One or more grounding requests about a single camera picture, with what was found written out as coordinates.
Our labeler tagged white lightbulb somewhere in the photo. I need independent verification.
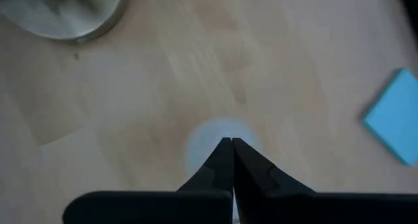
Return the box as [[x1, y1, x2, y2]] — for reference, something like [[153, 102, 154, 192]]
[[184, 117, 264, 181]]

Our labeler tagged black aluminium table frame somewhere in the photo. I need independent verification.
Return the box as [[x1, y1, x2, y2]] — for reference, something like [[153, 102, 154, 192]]
[[396, 0, 418, 50]]

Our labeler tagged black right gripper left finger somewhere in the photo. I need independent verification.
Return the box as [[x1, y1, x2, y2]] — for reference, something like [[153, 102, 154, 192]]
[[62, 137, 234, 224]]

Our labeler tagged blue sticky note pad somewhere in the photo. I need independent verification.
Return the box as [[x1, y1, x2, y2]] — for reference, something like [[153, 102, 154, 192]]
[[361, 67, 418, 167]]

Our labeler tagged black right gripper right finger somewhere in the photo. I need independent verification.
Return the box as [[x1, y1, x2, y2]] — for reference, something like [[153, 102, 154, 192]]
[[233, 137, 418, 224]]

